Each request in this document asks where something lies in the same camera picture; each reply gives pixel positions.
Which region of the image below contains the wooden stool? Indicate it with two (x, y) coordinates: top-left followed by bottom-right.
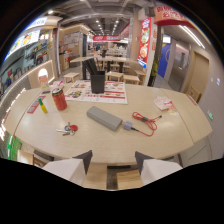
(115, 168), (144, 191)
(122, 74), (141, 86)
(62, 72), (81, 84)
(81, 162), (109, 191)
(105, 70), (125, 83)

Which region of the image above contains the grey power bank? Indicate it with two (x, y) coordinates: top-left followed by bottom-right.
(86, 105), (124, 132)

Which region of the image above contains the crumpled tissue packet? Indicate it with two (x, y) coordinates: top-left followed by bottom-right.
(153, 95), (174, 111)

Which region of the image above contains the yellow green highlighter marker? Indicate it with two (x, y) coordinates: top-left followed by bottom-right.
(37, 97), (48, 114)

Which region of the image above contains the red soda can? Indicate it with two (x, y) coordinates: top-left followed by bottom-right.
(51, 87), (68, 112)

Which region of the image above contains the red table sticker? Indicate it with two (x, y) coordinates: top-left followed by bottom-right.
(26, 95), (47, 115)

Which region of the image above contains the paper menu placemat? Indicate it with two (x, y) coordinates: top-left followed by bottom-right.
(64, 79), (128, 105)

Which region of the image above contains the small table sign card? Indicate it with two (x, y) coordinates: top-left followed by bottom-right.
(38, 74), (51, 94)

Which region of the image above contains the black chopstick holder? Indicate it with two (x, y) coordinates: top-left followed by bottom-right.
(82, 58), (107, 95)

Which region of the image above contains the red hanging poster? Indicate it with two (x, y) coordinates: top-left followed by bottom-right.
(136, 17), (152, 69)

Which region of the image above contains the keychain with red tag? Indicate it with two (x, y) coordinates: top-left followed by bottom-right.
(55, 121), (79, 137)

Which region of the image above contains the red charging cable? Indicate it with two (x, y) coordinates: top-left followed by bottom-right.
(131, 111), (163, 138)

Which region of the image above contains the grey cable adapter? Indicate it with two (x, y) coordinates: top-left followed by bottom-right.
(122, 120), (134, 131)

